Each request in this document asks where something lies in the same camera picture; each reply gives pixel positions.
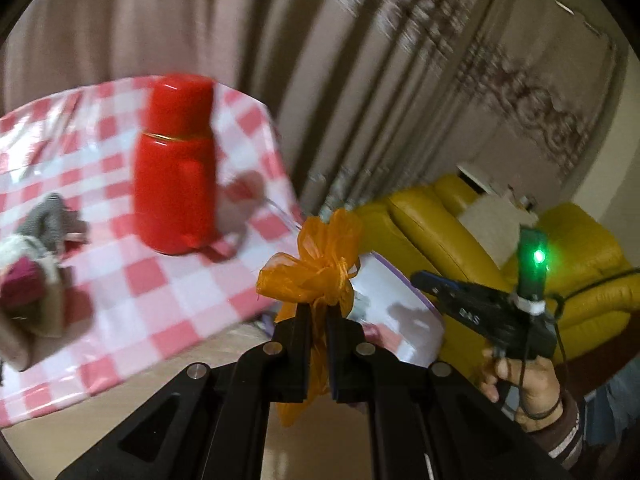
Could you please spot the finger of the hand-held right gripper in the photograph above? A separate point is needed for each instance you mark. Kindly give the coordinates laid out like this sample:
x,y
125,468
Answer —
x,y
442,290

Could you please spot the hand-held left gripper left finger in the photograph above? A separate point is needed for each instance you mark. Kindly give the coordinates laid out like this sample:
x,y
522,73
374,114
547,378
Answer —
x,y
295,355

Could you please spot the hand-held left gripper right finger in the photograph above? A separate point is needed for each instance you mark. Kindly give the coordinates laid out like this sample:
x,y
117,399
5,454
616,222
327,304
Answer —
x,y
341,355

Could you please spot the orange ribbon bow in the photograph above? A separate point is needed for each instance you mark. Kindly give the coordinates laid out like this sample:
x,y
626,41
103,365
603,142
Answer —
x,y
320,265

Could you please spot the person's right forearm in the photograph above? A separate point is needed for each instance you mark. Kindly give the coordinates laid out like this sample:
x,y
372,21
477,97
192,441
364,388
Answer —
x,y
570,435

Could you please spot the person's right hand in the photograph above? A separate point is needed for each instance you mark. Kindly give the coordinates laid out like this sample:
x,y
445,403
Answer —
x,y
532,390

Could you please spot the white plastic bag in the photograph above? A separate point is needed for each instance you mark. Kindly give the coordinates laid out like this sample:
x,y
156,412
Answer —
x,y
400,305

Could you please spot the yellow sofa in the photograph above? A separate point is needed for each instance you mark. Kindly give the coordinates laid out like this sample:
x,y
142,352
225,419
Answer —
x,y
490,255

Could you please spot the red white checkered tablecloth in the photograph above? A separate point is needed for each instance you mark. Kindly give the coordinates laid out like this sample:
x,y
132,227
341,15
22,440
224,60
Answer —
x,y
125,280

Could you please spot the red thermos jug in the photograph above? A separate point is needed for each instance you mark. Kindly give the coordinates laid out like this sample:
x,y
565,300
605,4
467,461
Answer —
x,y
177,160

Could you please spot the beige curtain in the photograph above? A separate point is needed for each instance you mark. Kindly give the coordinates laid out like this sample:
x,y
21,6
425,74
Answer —
x,y
320,60

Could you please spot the grey knit cloth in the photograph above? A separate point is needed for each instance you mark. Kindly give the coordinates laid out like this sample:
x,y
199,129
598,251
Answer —
x,y
50,220

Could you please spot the dark red knit garment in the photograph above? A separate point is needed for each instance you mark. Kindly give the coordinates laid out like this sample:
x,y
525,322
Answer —
x,y
22,277

